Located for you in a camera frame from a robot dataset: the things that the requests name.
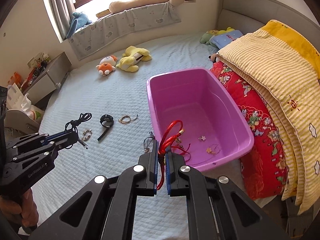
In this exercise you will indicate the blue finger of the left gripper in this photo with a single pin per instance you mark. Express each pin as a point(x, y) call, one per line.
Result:
point(47, 140)
point(65, 139)

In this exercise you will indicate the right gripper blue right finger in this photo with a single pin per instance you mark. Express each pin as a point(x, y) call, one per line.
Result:
point(168, 170)

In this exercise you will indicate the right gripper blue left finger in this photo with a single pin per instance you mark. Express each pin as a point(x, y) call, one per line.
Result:
point(153, 169)

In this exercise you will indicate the small gold flower charm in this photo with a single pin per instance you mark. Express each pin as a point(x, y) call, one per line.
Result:
point(202, 138)

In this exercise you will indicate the black wrist watch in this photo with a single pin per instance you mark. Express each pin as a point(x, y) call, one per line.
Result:
point(107, 122)

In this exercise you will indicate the person left hand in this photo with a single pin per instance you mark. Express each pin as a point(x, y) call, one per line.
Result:
point(25, 214)

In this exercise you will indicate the grey chair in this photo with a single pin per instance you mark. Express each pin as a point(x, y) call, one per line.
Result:
point(18, 120)

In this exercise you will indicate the white quilted bed cover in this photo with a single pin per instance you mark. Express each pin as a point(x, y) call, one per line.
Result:
point(159, 164)

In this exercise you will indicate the purple plastic bin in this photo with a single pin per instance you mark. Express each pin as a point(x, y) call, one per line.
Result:
point(197, 98)

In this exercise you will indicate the white paper bag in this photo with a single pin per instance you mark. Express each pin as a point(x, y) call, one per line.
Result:
point(14, 97)

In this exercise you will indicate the grey bedside cabinet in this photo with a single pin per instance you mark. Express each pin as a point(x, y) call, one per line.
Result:
point(50, 79)

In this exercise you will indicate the orange white plush toy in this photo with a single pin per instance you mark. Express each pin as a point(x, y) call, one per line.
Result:
point(107, 65)

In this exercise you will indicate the red patterned quilt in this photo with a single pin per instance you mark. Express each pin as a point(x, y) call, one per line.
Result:
point(264, 169)

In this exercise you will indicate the panda plush toy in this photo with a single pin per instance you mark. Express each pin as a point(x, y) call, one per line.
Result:
point(214, 57)

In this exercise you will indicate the blue plush toy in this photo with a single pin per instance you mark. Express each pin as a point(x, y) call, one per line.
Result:
point(78, 21)

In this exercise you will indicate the grey patterned window cloth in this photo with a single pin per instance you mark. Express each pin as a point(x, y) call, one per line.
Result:
point(92, 38)

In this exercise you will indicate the green yellow plush toy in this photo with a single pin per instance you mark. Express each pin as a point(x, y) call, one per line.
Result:
point(205, 39)

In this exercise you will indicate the blue small pillow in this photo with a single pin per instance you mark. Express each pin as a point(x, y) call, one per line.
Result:
point(223, 39)

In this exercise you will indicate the grey curtain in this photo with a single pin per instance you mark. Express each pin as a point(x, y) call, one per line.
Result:
point(63, 13)

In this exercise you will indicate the yellow striped blanket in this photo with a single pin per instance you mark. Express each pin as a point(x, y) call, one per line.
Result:
point(283, 67)

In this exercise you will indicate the grey padded headboard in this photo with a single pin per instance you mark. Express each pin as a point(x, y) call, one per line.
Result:
point(247, 15)

